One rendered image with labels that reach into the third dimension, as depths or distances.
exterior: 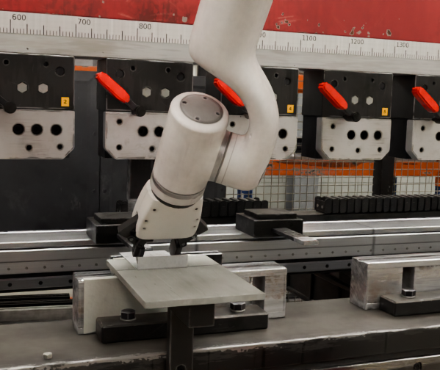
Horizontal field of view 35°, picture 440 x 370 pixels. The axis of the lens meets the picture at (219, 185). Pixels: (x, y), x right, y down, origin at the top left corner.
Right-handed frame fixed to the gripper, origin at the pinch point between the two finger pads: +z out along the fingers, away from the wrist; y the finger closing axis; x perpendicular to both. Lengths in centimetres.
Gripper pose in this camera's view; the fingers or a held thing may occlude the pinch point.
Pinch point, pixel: (156, 249)
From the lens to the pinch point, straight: 117.3
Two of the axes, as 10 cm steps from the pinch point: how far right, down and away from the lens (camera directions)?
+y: -9.3, 0.1, -3.6
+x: 2.5, 7.4, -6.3
